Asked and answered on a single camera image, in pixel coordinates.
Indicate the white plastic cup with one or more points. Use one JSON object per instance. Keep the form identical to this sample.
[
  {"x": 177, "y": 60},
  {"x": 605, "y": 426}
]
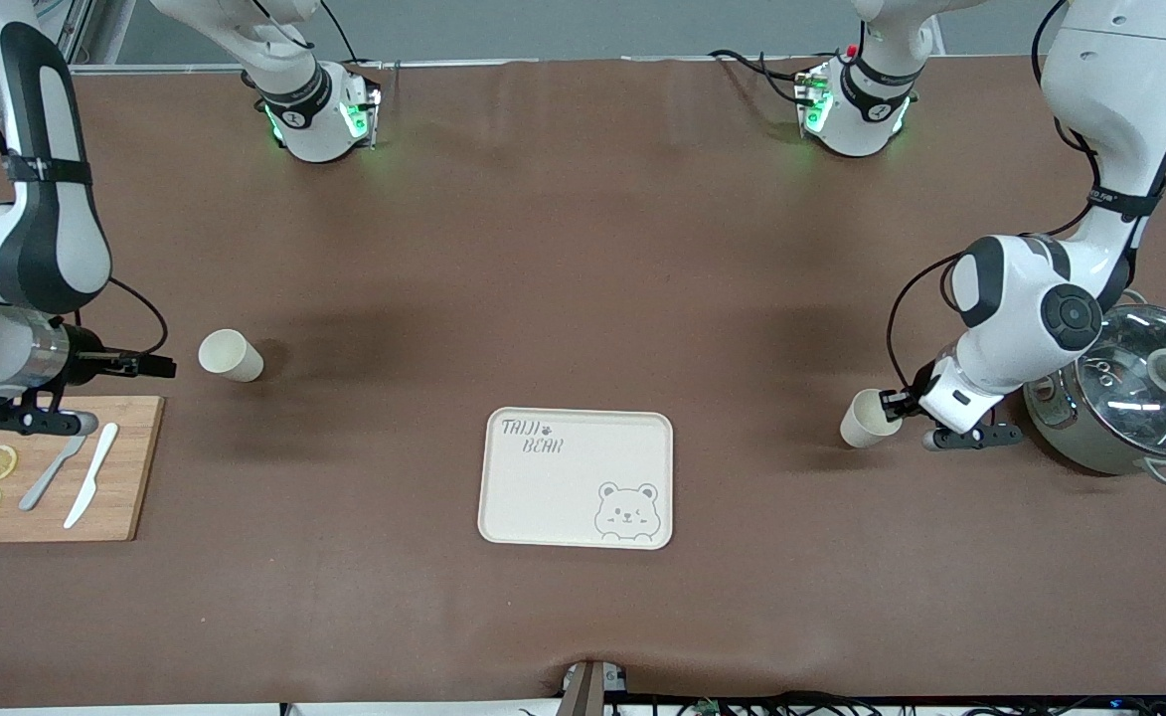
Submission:
[
  {"x": 233, "y": 356},
  {"x": 863, "y": 420}
]

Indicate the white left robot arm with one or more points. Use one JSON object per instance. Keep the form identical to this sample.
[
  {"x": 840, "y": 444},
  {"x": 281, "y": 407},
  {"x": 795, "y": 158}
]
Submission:
[{"x": 1109, "y": 80}]

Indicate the cream tray with bear print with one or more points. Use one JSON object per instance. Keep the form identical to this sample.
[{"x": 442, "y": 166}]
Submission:
[{"x": 573, "y": 487}]

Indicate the grey plastic knife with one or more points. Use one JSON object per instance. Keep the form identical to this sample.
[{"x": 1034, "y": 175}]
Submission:
[{"x": 46, "y": 477}]

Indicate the white plastic knife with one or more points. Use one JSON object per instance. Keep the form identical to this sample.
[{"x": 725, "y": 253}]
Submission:
[{"x": 93, "y": 477}]

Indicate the sage green electric pot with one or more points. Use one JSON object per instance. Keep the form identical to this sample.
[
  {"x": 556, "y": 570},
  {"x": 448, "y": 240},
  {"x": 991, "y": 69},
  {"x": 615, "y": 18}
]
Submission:
[{"x": 1070, "y": 443}]

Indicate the bamboo cutting board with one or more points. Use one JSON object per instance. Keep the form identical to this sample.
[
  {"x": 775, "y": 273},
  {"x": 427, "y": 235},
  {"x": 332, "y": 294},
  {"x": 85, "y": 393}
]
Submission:
[{"x": 135, "y": 477}]

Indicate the glass pot lid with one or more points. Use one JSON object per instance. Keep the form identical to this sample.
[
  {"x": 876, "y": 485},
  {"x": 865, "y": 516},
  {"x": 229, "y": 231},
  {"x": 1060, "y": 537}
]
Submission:
[{"x": 1149, "y": 398}]

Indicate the brown table cover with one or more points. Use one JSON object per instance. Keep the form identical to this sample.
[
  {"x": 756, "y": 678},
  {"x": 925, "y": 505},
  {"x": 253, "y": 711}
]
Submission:
[{"x": 582, "y": 249}]

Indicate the aluminium frame profile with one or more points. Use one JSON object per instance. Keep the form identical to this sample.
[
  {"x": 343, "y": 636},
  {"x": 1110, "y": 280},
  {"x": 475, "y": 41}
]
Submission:
[{"x": 71, "y": 40}]

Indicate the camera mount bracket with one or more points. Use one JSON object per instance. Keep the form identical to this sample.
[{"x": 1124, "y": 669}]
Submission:
[{"x": 587, "y": 686}]

